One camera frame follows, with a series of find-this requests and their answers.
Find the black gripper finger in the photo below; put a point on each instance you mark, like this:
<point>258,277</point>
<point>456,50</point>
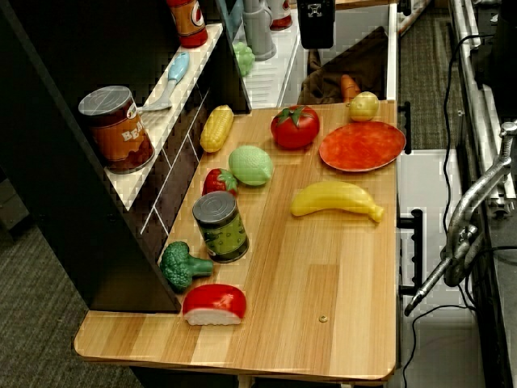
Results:
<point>317,30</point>

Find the yellow toy banana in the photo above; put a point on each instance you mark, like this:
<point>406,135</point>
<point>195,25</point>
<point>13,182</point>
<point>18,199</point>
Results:
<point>335,198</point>

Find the orange red toy plate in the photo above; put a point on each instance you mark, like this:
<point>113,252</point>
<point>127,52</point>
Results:
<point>359,147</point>

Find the red and white toy can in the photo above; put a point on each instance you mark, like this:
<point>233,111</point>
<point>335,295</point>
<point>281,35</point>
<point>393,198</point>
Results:
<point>280,16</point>

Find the brown cloth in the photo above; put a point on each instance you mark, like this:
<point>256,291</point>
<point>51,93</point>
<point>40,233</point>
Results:
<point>323,87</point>

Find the orange toy carrot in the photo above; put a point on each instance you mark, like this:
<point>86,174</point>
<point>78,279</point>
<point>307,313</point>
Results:
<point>348,87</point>

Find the green toy grapes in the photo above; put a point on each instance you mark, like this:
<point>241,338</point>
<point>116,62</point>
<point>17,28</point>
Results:
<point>244,58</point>

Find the white toy sink basin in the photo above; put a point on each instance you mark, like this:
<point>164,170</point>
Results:
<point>391,60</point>

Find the red toy tomato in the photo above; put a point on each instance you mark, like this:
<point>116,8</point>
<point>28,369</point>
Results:
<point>295,129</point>

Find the orange red soup can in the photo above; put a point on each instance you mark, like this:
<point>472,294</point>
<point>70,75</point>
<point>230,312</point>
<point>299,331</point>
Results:
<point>187,22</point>

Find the yellow toy corn cob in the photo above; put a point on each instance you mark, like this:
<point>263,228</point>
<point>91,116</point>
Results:
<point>217,129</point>

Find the light green toy lime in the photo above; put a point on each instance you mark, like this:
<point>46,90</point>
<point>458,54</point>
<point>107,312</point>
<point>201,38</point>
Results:
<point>250,165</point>

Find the black equipment block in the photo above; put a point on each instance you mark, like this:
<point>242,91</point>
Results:
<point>501,48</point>

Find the red toy strawberry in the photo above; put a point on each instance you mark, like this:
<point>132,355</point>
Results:
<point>214,184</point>

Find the green label toy can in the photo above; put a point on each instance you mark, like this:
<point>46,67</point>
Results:
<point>222,230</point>

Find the brown beans toy can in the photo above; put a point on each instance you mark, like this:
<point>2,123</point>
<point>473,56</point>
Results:
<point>117,133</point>

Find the green toy broccoli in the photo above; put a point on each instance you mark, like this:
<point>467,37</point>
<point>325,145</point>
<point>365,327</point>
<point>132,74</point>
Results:
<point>177,264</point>

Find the red and white toy sushi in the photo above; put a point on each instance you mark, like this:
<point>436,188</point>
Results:
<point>214,301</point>

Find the black toy kitchen cabinet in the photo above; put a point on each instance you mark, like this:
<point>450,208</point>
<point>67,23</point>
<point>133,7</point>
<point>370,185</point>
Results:
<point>60,202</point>

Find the aluminium frame rail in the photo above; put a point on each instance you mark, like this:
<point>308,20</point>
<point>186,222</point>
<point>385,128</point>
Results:
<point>474,101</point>

